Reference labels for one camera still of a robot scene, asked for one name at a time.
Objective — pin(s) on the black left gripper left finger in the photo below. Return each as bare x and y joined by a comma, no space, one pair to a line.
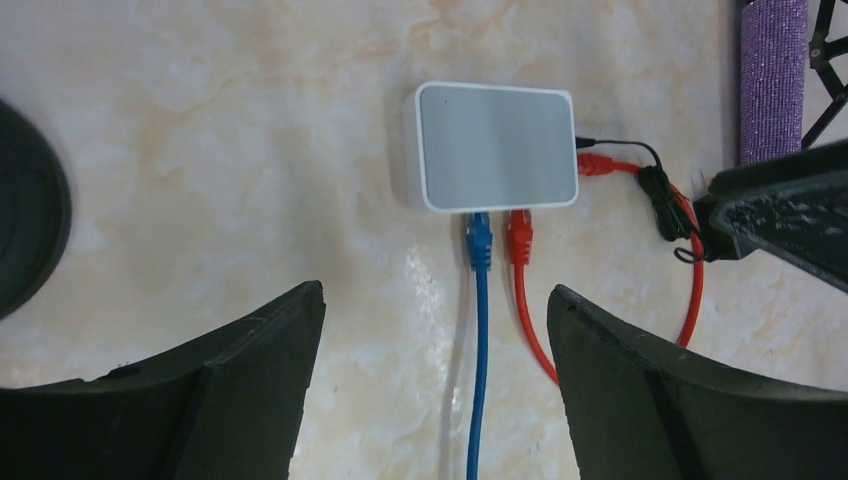
226,405

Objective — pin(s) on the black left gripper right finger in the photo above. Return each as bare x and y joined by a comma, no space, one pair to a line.
641,407

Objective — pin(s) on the white network switch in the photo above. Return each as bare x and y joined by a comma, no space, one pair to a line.
471,147

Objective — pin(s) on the black power adapter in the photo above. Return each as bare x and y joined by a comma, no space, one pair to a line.
794,208

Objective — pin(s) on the black round-base mic stand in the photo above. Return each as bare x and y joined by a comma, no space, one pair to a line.
36,210

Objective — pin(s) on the purple glitter microphone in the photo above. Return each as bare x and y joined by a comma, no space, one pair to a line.
772,55

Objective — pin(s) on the black tripod mic stand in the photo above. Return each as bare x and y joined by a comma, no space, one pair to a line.
821,51

